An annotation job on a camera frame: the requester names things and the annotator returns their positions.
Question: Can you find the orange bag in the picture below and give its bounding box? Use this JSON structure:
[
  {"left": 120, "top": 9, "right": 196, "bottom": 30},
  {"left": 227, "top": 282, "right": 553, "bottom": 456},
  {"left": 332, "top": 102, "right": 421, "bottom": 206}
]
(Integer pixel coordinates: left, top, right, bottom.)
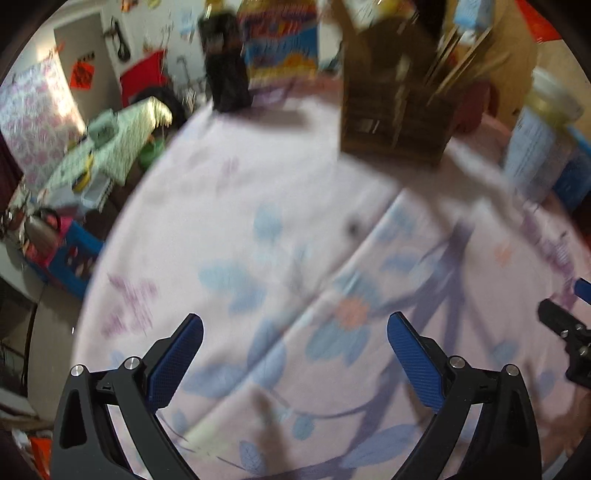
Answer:
[{"left": 28, "top": 436, "right": 54, "bottom": 478}]

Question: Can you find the blue and white hanging package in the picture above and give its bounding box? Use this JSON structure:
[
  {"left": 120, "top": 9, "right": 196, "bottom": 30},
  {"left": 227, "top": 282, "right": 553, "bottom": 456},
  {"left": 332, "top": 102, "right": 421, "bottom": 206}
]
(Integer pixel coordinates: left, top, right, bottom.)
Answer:
[{"left": 452, "top": 0, "right": 492, "bottom": 28}]

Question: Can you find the stainless steel kettle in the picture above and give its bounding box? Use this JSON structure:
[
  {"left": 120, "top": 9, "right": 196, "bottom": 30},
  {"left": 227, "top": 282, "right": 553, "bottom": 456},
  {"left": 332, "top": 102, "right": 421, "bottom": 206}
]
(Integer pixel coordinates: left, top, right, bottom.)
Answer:
[{"left": 21, "top": 208, "right": 63, "bottom": 252}]

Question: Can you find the brown wooden chopstick holder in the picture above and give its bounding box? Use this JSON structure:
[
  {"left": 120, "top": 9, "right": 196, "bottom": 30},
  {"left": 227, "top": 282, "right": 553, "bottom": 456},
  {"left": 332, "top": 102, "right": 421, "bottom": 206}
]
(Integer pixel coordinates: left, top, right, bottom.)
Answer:
[{"left": 339, "top": 0, "right": 458, "bottom": 167}]

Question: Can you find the black jacket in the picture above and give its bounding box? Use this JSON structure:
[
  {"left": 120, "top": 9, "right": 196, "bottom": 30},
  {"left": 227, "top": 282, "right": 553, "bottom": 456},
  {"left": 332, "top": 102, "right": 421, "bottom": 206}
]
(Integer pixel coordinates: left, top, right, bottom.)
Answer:
[{"left": 148, "top": 88, "right": 188, "bottom": 127}]

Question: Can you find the black hanging wall item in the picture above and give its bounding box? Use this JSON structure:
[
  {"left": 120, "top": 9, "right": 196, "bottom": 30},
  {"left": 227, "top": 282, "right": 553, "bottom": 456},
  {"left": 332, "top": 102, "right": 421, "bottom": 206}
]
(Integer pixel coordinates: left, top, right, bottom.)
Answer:
[{"left": 105, "top": 17, "right": 132, "bottom": 61}]

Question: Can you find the large yellow cooking oil bottle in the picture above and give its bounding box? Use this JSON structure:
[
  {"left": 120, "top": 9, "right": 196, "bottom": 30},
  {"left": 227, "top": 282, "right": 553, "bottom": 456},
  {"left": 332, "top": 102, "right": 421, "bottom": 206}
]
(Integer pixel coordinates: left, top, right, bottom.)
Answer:
[{"left": 238, "top": 0, "right": 320, "bottom": 84}]

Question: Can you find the yellow round object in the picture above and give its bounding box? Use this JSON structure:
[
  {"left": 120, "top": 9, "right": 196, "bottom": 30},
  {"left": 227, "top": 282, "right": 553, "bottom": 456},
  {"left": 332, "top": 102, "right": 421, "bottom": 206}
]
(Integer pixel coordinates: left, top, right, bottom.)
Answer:
[{"left": 74, "top": 157, "right": 95, "bottom": 192}]

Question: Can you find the group of wooden chopsticks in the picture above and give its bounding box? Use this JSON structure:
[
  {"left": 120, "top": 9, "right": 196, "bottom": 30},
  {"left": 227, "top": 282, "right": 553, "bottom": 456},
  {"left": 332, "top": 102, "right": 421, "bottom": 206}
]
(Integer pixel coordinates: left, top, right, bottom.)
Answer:
[{"left": 425, "top": 23, "right": 497, "bottom": 100}]

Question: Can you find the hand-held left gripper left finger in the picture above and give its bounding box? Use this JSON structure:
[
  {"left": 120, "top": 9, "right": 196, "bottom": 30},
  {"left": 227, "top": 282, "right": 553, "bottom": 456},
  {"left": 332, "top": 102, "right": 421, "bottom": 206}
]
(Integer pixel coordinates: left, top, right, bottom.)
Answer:
[{"left": 50, "top": 313, "right": 204, "bottom": 480}]

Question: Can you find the green patterned table cover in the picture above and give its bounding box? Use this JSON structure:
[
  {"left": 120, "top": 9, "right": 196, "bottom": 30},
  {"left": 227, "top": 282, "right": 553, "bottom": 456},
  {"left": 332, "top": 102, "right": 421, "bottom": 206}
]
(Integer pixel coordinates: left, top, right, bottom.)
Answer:
[{"left": 44, "top": 97, "right": 174, "bottom": 188}]

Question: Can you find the milk powder tin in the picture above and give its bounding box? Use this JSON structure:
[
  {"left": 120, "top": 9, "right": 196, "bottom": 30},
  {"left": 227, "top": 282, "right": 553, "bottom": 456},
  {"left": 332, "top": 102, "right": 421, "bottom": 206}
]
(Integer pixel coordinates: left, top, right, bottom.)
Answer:
[{"left": 503, "top": 69, "right": 585, "bottom": 204}]

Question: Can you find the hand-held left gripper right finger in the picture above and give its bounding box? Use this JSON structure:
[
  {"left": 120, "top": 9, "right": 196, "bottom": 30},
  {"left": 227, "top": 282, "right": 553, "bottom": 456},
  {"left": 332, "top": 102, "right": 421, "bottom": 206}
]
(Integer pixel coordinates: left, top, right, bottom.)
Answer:
[{"left": 387, "top": 312, "right": 542, "bottom": 480}]

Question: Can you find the blue plastic stool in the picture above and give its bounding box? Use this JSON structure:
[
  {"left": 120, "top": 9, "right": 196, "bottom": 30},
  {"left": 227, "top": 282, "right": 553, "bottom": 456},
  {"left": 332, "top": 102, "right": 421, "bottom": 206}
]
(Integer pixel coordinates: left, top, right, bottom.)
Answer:
[{"left": 44, "top": 222, "right": 105, "bottom": 296}]

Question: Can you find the brown cardboard panel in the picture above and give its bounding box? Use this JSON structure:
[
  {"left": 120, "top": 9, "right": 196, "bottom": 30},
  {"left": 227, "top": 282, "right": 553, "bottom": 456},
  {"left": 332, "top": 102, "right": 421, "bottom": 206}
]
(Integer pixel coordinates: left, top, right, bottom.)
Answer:
[{"left": 443, "top": 0, "right": 541, "bottom": 139}]

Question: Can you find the red paper wall decoration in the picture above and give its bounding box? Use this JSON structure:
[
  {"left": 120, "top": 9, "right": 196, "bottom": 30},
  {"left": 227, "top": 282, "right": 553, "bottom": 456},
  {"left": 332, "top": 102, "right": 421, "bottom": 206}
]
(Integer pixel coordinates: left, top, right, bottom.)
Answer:
[{"left": 515, "top": 0, "right": 561, "bottom": 44}]

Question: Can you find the red diamond door decoration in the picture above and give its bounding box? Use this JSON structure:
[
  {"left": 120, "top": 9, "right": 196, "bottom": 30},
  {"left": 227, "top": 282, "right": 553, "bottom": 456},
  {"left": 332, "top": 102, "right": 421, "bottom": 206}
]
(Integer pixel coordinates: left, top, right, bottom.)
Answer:
[{"left": 69, "top": 62, "right": 97, "bottom": 92}]

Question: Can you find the green plastic bucket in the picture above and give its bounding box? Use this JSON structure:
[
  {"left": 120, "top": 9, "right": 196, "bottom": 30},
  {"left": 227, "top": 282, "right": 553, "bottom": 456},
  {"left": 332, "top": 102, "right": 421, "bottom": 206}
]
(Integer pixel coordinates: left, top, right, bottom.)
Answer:
[{"left": 139, "top": 138, "right": 164, "bottom": 169}]

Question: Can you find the red electric cooking pot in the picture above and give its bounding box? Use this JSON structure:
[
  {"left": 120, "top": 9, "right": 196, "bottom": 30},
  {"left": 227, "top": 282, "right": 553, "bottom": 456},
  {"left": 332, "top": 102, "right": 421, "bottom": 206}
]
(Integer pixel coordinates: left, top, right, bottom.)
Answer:
[{"left": 450, "top": 80, "right": 502, "bottom": 134}]

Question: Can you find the grey door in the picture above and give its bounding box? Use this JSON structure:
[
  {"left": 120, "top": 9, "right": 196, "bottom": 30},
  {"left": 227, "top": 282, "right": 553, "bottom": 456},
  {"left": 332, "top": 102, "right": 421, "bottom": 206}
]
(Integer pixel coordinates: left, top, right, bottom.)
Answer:
[{"left": 54, "top": 13, "right": 122, "bottom": 116}]

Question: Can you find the dark red hanging cloth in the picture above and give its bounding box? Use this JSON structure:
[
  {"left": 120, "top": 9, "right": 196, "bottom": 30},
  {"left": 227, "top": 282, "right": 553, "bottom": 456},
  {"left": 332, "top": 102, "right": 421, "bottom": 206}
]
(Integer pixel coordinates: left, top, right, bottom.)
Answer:
[{"left": 0, "top": 134, "right": 24, "bottom": 195}]

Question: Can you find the blue plastic container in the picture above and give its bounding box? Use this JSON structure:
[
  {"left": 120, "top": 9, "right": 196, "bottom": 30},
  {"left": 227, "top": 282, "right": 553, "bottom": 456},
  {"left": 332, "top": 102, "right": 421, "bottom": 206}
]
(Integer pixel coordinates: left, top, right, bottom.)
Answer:
[{"left": 551, "top": 138, "right": 591, "bottom": 213}]

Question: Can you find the pink floral hanging sheet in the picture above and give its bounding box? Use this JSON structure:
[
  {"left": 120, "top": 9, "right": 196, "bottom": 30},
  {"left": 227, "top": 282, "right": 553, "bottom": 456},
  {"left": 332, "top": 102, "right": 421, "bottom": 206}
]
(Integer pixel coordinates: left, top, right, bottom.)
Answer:
[{"left": 0, "top": 58, "right": 88, "bottom": 190}]

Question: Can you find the dark soy sauce bottle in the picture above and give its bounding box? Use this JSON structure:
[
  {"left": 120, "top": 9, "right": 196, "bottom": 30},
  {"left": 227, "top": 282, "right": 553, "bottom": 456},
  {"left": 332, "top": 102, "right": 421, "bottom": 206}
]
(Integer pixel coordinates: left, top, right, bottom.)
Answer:
[{"left": 198, "top": 4, "right": 252, "bottom": 113}]

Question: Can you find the pink floral tablecloth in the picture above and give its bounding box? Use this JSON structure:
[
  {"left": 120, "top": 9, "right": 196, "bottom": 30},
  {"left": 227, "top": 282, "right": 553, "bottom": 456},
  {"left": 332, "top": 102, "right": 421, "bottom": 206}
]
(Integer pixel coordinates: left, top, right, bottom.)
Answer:
[{"left": 71, "top": 76, "right": 591, "bottom": 480}]

